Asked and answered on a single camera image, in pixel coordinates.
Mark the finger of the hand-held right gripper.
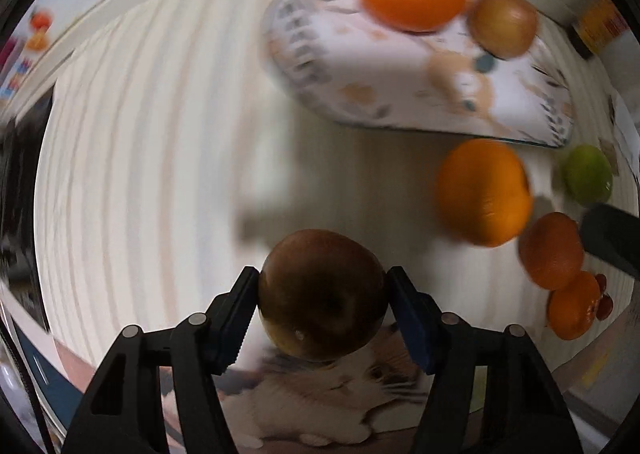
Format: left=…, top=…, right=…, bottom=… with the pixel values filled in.
left=579, top=203, right=640, bottom=279

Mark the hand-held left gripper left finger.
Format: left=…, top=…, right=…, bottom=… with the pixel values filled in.
left=61, top=266, right=261, bottom=454

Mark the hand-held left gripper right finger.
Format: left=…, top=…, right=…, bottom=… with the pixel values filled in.
left=387, top=266, right=583, bottom=454

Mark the dark red-orange tangerine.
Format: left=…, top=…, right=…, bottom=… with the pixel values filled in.
left=518, top=212, right=586, bottom=291

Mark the green lime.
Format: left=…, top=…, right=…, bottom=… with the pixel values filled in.
left=560, top=145, right=614, bottom=207

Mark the orange tangerine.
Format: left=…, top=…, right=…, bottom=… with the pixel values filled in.
left=436, top=138, right=533, bottom=248
left=546, top=271, right=602, bottom=341

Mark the brown apple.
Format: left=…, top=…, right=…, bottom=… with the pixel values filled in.
left=258, top=229, right=391, bottom=362
left=468, top=0, right=539, bottom=60

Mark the printed oval plate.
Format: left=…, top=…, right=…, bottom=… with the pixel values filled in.
left=262, top=0, right=576, bottom=149

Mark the blue cabinet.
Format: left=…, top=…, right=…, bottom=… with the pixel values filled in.
left=10, top=319, right=96, bottom=440

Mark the soy sauce bottle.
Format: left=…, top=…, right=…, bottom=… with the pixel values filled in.
left=571, top=0, right=633, bottom=59

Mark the colourful wall sticker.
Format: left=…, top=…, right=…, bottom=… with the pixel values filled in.
left=0, top=8, right=56, bottom=99

